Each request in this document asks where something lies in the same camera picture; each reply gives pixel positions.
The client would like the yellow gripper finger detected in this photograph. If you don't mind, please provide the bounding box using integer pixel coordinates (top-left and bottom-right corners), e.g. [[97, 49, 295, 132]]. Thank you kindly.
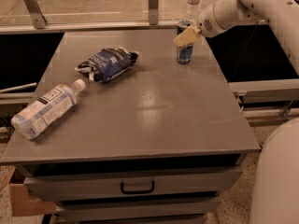
[[173, 25, 201, 47]]

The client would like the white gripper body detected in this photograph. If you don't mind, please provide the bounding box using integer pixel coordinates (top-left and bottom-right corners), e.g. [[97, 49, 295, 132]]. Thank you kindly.
[[198, 3, 231, 37]]

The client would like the red bull can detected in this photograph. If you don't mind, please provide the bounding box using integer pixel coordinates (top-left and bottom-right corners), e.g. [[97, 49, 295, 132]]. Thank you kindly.
[[177, 20, 193, 64]]

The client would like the clear water bottle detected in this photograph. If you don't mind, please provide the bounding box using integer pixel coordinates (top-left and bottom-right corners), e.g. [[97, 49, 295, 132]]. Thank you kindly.
[[186, 0, 201, 20]]

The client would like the blue label plastic bottle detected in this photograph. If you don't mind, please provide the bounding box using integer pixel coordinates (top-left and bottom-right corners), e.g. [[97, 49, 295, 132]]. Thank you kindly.
[[11, 79, 86, 140]]

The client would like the blue chip bag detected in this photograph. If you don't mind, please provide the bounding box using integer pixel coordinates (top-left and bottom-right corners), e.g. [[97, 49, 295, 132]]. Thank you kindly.
[[75, 47, 139, 83]]

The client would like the grey drawer cabinet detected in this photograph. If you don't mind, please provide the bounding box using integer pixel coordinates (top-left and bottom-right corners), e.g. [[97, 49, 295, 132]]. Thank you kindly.
[[1, 30, 259, 224]]

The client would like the cardboard box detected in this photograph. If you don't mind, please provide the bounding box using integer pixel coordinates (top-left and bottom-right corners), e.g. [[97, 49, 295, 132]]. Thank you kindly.
[[8, 168, 56, 217]]

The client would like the middle metal bracket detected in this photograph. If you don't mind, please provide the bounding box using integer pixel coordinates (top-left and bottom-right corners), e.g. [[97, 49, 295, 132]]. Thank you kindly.
[[149, 0, 159, 25]]

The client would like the metal bracket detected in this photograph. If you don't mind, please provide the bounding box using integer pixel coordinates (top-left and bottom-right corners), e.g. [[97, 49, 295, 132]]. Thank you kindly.
[[149, 0, 159, 25], [23, 0, 47, 29]]

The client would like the left metal bracket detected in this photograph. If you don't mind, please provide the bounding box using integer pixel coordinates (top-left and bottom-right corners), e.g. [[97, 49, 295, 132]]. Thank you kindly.
[[23, 0, 47, 29]]

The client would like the black drawer handle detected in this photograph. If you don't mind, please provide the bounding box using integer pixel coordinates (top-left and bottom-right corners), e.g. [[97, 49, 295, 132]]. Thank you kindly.
[[120, 181, 155, 195]]

